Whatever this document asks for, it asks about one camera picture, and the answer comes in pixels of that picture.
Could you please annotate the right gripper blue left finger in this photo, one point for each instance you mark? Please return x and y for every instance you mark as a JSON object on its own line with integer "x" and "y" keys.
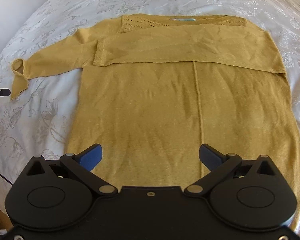
{"x": 79, "y": 166}

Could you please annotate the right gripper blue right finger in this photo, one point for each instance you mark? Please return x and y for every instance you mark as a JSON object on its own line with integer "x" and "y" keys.
{"x": 219, "y": 165}

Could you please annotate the white floral bedspread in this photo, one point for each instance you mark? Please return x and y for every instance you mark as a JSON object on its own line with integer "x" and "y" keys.
{"x": 38, "y": 122}

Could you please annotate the mustard yellow knit sweater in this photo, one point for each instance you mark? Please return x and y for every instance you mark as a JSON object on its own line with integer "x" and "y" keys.
{"x": 153, "y": 89}

